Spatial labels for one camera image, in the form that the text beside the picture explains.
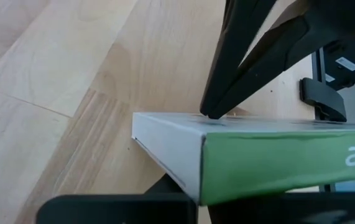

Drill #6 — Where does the black aluminium table frame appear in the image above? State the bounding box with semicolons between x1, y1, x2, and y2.
311;46;355;192

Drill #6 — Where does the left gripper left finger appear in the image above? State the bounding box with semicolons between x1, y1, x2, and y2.
35;174;198;224

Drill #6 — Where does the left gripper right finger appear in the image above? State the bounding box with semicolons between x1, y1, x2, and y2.
208;191;355;224

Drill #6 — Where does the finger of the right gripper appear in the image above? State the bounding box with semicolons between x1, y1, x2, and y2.
200;0;277;118
213;17;313;120

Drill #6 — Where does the black table clamp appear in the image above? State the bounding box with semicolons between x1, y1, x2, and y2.
299;77;348;123

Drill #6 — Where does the large white product box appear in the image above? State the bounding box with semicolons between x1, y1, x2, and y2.
131;111;355;206

